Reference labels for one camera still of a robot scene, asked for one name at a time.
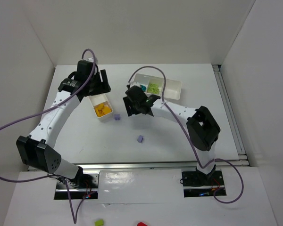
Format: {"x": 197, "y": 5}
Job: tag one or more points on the right white divided tray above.
{"x": 172, "y": 90}

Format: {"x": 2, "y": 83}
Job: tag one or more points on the aluminium rail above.
{"x": 230, "y": 115}
{"x": 143, "y": 165}

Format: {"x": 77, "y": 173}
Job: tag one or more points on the green 2x4 lego brick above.
{"x": 155, "y": 91}
{"x": 153, "y": 85}

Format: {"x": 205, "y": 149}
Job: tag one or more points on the small purple lego brick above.
{"x": 117, "y": 117}

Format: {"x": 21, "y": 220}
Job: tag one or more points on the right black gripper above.
{"x": 130, "y": 107}

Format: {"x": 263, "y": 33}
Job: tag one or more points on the red object on front edge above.
{"x": 141, "y": 224}

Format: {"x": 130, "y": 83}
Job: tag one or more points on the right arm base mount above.
{"x": 197, "y": 185}

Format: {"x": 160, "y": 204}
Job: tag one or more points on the right side aluminium rail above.
{"x": 230, "y": 115}

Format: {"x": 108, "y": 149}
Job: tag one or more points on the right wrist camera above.
{"x": 131, "y": 84}

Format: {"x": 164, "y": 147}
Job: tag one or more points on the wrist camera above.
{"x": 93, "y": 60}
{"x": 131, "y": 84}

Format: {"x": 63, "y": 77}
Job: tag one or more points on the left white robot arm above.
{"x": 37, "y": 149}

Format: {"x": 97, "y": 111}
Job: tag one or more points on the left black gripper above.
{"x": 101, "y": 83}

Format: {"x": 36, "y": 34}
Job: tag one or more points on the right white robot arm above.
{"x": 199, "y": 125}

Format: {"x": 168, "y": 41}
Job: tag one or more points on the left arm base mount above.
{"x": 89, "y": 189}

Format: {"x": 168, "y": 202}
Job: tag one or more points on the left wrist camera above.
{"x": 93, "y": 60}

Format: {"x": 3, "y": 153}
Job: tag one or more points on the white divided tray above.
{"x": 98, "y": 99}
{"x": 172, "y": 90}

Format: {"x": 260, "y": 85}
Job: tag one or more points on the orange 2x2 lego brick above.
{"x": 100, "y": 107}

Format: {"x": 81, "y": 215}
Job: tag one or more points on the left white divided tray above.
{"x": 98, "y": 99}

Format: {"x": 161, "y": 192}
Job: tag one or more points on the green lego on front edge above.
{"x": 99, "y": 222}

